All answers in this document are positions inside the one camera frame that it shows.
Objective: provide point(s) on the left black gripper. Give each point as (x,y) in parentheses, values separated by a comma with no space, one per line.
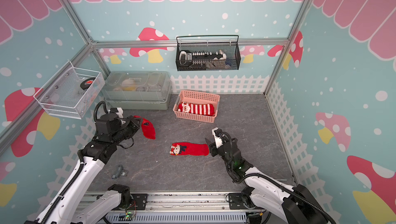
(131,120)

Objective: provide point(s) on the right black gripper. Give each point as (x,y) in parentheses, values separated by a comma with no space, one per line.
(213,146)

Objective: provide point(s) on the red white striped sock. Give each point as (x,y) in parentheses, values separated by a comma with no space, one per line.
(198,109)

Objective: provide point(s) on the red doll face sock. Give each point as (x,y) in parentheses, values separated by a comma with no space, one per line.
(189,149)

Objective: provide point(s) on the plain red sock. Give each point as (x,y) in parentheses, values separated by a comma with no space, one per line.
(147,128)

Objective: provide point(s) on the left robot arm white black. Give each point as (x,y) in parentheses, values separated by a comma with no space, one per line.
(91,160)

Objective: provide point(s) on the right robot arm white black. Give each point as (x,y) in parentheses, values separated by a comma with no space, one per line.
(293,204)

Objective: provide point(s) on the clear lidded storage box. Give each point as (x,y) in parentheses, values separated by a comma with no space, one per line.
(138,90)

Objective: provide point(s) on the black red tape measure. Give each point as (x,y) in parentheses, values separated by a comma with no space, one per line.
(85,85)

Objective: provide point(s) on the pink plastic basket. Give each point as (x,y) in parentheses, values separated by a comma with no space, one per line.
(197,98)

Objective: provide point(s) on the white black remote in basket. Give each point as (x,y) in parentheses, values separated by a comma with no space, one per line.
(202,59)

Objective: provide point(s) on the small grey metal bracket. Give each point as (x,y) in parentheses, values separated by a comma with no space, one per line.
(120,172)

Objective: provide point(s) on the white wire wall basket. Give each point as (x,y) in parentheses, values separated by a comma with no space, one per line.
(62,96)

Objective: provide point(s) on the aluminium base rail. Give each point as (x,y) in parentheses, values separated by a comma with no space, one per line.
(174,208)

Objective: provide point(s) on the black wire mesh wall basket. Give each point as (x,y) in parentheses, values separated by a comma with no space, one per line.
(228,44)

